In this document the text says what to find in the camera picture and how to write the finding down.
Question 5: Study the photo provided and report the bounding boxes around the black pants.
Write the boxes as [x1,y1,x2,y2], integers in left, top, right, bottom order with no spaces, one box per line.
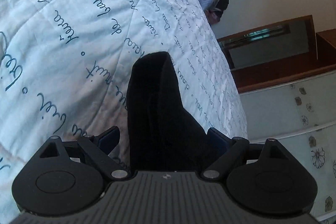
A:
[126,52,216,172]

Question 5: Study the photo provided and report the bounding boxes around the white script-print bedspread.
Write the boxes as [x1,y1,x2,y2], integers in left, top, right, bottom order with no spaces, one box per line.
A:
[1,0,247,223]

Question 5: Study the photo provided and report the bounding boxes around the white sliding wardrobe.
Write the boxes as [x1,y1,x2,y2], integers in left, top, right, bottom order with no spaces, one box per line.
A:
[240,72,335,223]

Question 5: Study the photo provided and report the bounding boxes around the wooden door frame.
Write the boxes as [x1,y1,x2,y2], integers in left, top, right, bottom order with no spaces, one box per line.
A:
[218,15,335,93]

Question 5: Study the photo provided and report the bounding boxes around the grey and black bags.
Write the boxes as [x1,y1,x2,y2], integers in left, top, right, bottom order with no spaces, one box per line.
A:
[205,0,230,26]

